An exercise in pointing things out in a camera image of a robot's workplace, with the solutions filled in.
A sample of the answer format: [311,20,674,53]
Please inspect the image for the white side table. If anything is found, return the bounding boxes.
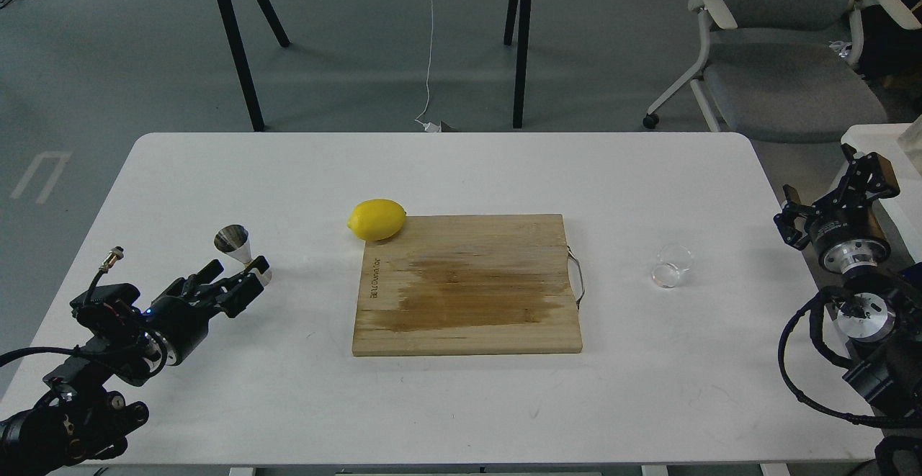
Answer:
[841,122,921,263]

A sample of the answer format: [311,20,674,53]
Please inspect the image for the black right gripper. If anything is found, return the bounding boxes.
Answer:
[774,143,901,274]

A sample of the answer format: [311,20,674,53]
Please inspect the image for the small clear glass cup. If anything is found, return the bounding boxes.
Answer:
[650,243,694,289]

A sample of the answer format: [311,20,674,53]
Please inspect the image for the yellow lemon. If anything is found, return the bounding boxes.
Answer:
[346,198,406,242]

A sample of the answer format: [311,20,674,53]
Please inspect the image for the wooden cutting board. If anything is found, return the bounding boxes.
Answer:
[352,214,583,357]

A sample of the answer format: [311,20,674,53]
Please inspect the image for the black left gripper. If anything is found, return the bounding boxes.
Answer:
[142,259,264,367]

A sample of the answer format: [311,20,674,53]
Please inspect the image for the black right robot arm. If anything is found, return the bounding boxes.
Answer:
[774,144,921,475]

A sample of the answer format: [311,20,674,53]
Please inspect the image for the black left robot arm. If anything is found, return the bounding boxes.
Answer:
[2,256,271,475]

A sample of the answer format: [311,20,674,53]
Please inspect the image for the grey office chair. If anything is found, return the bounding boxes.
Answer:
[642,0,920,143]

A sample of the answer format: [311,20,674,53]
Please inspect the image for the steel double jigger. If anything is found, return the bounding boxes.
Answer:
[213,224,272,287]

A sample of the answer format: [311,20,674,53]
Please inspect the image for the white power cable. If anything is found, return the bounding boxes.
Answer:
[414,0,445,133]

